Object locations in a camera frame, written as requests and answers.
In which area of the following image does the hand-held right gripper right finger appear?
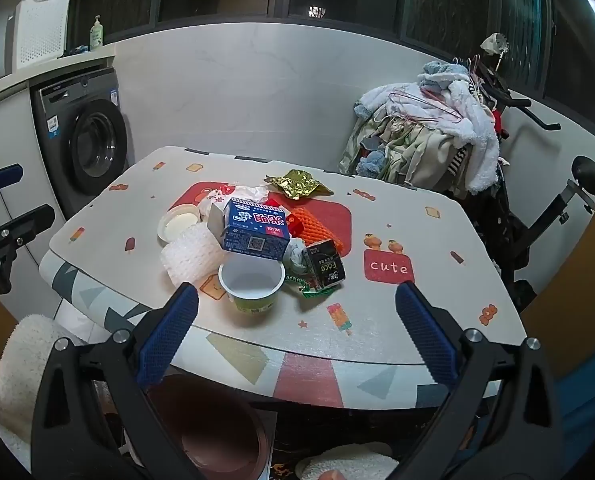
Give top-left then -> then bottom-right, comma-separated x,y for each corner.
395,281 -> 565,480

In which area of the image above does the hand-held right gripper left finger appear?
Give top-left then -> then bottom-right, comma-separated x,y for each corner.
30,282 -> 201,480

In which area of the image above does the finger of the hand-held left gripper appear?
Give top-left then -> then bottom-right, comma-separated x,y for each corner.
0,164 -> 24,197
0,205 -> 56,261

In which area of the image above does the white foam net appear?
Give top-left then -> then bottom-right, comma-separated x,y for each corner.
160,225 -> 238,286

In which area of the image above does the white cup with green label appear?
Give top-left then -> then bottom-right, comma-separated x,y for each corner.
218,259 -> 286,315

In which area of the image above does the white round lid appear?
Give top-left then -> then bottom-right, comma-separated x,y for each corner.
158,203 -> 201,242

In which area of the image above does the brown trash bin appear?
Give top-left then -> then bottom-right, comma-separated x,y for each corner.
146,375 -> 274,480

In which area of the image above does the black small carton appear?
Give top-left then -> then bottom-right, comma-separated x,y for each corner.
302,239 -> 347,291

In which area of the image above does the blue milk carton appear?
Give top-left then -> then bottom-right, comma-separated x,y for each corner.
208,197 -> 292,261

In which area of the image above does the white tissue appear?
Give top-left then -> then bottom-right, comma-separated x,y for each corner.
282,240 -> 308,276

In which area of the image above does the clear plastic package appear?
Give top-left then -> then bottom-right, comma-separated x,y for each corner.
198,184 -> 271,211

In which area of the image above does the white cabinet counter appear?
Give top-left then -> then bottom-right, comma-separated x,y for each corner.
0,50 -> 118,321

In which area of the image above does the grey front-load washing machine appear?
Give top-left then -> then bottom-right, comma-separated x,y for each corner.
30,66 -> 129,218

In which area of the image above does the person's white fluffy garment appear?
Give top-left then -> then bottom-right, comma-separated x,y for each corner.
0,314 -> 81,473

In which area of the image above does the green snack wrapper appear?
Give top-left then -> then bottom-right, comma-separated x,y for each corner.
282,272 -> 339,298

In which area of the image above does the white fluffy slipper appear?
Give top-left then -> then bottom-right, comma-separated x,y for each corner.
296,441 -> 404,480

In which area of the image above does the white perforated laundry basket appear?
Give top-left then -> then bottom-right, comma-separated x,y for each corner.
15,0 -> 73,68

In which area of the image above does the orange foam net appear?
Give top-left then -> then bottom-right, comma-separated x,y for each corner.
290,204 -> 351,256

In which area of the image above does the wooden door panel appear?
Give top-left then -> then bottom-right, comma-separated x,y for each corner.
521,125 -> 595,376

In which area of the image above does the red small box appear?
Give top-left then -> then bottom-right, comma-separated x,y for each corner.
264,199 -> 304,236

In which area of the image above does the blue fabric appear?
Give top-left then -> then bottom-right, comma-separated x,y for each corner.
552,355 -> 595,441

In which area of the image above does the pile of clothes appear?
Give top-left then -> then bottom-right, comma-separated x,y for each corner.
338,60 -> 503,196

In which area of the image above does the gold foil wrapper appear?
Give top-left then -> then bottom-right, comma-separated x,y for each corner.
264,169 -> 334,202

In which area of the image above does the black exercise bike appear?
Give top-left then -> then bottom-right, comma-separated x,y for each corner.
470,55 -> 595,306

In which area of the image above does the small grey cloth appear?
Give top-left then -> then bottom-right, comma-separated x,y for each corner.
481,33 -> 510,55

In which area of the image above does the pink wire hanger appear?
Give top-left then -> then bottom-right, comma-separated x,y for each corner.
387,87 -> 464,126

